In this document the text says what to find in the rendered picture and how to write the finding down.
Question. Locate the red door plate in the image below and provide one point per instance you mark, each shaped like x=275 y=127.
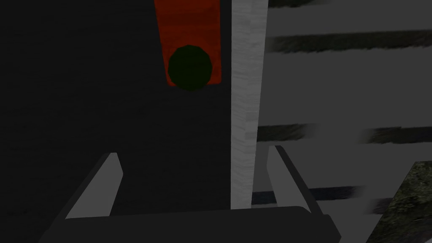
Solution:
x=189 y=27

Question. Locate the dark round door knob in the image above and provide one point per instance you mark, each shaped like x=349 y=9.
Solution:
x=189 y=68

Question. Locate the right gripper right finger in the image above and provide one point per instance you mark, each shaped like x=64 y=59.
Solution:
x=287 y=184

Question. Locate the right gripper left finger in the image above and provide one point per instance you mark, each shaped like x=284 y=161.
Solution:
x=98 y=189

